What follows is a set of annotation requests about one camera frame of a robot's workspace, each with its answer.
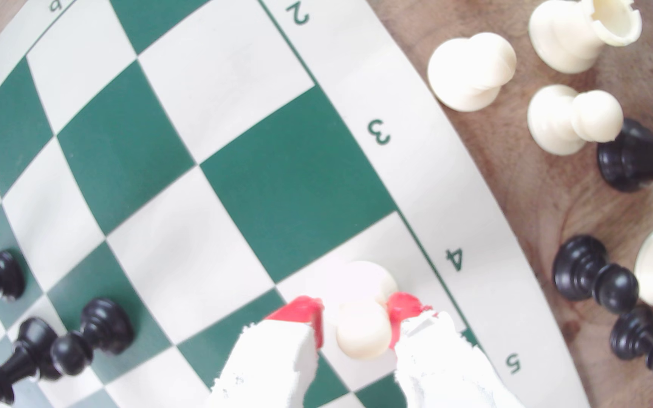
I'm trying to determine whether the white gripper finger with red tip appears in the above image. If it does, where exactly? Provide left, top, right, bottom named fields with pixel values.
left=385, top=291, right=527, bottom=408
left=204, top=295, right=325, bottom=408

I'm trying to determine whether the black chess rook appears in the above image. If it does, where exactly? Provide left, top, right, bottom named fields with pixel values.
left=597, top=118, right=653, bottom=195

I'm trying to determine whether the white chess pawn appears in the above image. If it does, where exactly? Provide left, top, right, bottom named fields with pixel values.
left=427, top=32, right=518, bottom=112
left=527, top=84, right=625, bottom=156
left=326, top=261, right=400, bottom=360

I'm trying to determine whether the green and white chess mat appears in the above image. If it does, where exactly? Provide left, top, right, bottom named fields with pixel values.
left=0, top=0, right=591, bottom=408

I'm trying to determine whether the white chess rook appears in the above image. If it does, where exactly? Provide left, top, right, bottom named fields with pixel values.
left=529, top=0, right=643, bottom=74

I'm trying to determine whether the black chess queen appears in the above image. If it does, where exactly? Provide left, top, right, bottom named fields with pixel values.
left=0, top=317, right=61, bottom=408

